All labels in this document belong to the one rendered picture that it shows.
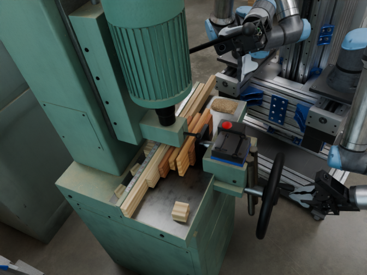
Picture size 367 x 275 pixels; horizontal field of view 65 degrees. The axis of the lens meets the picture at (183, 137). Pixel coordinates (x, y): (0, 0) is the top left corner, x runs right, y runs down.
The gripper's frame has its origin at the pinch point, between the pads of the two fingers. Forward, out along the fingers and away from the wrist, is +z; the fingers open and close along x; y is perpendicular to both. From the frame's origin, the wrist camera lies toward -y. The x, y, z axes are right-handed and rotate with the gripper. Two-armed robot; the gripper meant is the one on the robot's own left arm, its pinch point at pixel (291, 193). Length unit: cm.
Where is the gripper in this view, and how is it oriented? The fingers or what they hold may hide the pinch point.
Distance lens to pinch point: 111.6
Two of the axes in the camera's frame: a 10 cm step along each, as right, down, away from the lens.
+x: 4.1, -7.0, 5.9
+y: 5.5, 7.0, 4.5
